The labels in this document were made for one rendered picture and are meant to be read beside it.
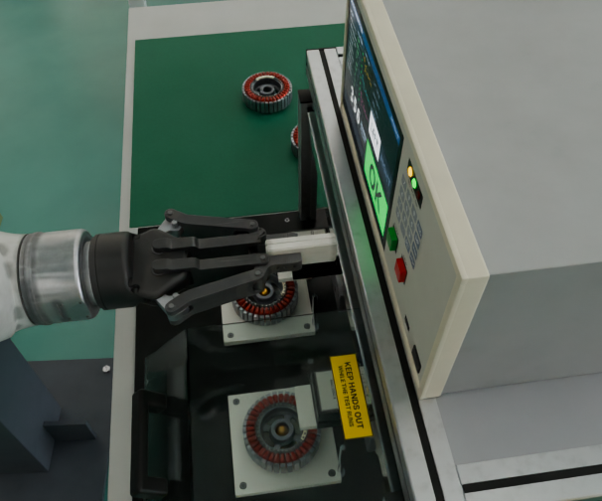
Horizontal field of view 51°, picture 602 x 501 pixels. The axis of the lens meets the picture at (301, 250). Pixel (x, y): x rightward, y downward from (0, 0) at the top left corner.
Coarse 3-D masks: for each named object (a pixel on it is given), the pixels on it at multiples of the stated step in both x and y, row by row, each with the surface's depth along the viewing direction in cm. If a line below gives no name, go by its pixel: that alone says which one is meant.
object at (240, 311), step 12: (276, 276) 106; (288, 288) 104; (240, 300) 103; (264, 300) 105; (276, 300) 104; (288, 300) 103; (240, 312) 103; (252, 312) 102; (264, 312) 102; (276, 312) 102; (288, 312) 104
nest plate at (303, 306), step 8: (304, 280) 110; (304, 288) 109; (304, 296) 108; (224, 304) 107; (304, 304) 107; (224, 312) 106; (232, 312) 106; (296, 312) 106; (304, 312) 106; (224, 320) 105; (232, 320) 105; (240, 320) 105
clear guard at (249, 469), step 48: (192, 336) 71; (240, 336) 71; (288, 336) 71; (336, 336) 71; (192, 384) 68; (240, 384) 68; (288, 384) 68; (192, 432) 64; (240, 432) 64; (288, 432) 64; (336, 432) 64; (384, 432) 64; (192, 480) 61; (240, 480) 61; (288, 480) 61; (336, 480) 61; (384, 480) 61
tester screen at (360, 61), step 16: (352, 0) 72; (352, 16) 73; (352, 32) 74; (352, 48) 75; (368, 48) 67; (352, 64) 76; (368, 64) 68; (352, 80) 77; (368, 80) 68; (368, 96) 69; (384, 96) 62; (368, 112) 70; (384, 112) 62; (352, 128) 81; (368, 128) 71; (384, 128) 63; (384, 144) 64; (384, 192) 66
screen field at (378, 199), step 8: (368, 144) 72; (368, 152) 73; (368, 160) 73; (368, 168) 74; (368, 176) 74; (376, 176) 69; (376, 184) 70; (376, 192) 70; (376, 200) 71; (384, 200) 67; (376, 208) 71; (384, 208) 67; (384, 216) 68; (384, 224) 68
